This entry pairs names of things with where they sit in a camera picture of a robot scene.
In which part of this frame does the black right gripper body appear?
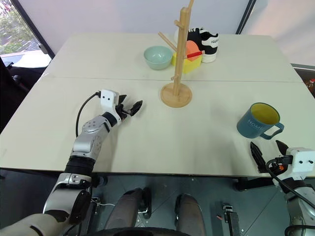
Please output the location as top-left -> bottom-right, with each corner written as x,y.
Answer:
261,154 -> 294,174

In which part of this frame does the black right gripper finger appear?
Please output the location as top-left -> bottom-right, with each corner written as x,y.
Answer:
275,140 -> 289,157
250,141 -> 266,174

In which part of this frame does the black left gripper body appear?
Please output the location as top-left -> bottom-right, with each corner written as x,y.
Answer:
115,101 -> 135,121

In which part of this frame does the wooden mug tree stand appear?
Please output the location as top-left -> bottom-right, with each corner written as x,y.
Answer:
157,0 -> 205,109

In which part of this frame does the blue mug yellow inside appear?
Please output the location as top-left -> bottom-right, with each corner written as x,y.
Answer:
236,102 -> 285,141

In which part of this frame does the pale green bowl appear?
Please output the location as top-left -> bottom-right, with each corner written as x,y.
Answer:
143,45 -> 174,71

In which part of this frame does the black metal stand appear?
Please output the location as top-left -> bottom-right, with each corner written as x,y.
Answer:
215,201 -> 243,236

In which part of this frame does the yellow block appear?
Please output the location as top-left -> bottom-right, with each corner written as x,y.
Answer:
171,51 -> 203,75

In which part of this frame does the orange round block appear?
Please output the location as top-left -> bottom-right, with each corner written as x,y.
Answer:
186,40 -> 201,56

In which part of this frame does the dark rounded shape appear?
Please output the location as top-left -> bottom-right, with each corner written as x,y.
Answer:
174,193 -> 207,232
105,187 -> 152,232

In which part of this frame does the black and white sneaker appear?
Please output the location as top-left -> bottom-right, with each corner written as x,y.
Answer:
174,27 -> 220,64

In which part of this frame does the black chair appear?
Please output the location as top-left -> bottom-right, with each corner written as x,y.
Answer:
0,52 -> 54,132

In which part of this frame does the window pane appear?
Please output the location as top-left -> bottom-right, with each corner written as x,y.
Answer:
0,0 -> 47,56

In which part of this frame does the beige robot torso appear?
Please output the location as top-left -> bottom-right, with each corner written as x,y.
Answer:
0,211 -> 73,236

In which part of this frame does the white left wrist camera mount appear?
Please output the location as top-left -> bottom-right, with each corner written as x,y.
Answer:
99,89 -> 122,122

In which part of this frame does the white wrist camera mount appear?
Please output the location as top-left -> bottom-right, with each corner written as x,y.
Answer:
286,147 -> 315,180
99,89 -> 122,122

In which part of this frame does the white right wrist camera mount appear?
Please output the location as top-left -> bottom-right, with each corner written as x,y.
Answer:
286,147 -> 315,180

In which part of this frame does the black table leg frame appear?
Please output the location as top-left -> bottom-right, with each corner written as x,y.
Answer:
233,176 -> 281,192

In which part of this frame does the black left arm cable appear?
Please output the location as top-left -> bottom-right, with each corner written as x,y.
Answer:
75,90 -> 102,137

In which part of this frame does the thin white cable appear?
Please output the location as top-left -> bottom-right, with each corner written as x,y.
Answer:
91,197 -> 117,207

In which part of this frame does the black window frame bar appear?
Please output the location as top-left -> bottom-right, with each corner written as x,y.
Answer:
15,0 -> 56,59

